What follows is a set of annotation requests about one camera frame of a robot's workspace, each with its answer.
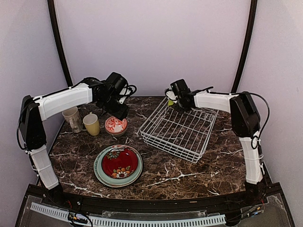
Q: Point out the white red patterned bowl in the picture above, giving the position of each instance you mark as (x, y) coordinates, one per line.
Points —
(115, 125)

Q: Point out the cream patterned ceramic mug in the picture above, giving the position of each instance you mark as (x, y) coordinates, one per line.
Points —
(72, 117)

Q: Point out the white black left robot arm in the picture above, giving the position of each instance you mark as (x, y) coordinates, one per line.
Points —
(109, 94)

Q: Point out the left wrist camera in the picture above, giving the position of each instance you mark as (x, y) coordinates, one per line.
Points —
(127, 91)

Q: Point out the black right frame post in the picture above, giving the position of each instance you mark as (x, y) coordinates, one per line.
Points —
(246, 45)

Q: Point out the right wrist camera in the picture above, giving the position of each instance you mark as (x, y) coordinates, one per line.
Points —
(170, 94)

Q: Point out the black frame post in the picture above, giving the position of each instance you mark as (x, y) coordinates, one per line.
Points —
(58, 41)
(246, 45)

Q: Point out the black left frame post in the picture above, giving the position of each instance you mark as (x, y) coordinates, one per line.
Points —
(58, 41)

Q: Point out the white wire dish rack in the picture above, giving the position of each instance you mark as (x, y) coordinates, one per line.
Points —
(183, 135)

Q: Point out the lime green bowl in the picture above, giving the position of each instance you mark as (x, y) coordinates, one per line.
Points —
(170, 103)

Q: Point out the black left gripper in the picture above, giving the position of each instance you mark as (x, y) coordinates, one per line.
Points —
(121, 114)

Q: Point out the light teal ceramic bowl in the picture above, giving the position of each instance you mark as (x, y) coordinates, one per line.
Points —
(117, 134)

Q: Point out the dark red plate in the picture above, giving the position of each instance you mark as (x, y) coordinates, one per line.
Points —
(119, 163)

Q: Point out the black front table rail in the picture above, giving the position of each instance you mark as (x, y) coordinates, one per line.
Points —
(230, 203)

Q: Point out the light green plate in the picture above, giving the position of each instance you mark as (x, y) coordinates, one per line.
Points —
(112, 182)

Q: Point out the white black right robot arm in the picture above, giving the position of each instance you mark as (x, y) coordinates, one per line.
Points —
(245, 120)

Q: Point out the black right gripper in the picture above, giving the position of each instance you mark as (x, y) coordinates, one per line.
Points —
(183, 109)

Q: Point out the white slotted cable duct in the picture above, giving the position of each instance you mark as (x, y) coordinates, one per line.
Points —
(127, 219)

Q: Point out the yellow ceramic cup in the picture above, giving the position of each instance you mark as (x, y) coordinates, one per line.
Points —
(91, 124)

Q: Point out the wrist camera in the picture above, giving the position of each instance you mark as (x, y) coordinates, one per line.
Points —
(127, 91)
(170, 94)

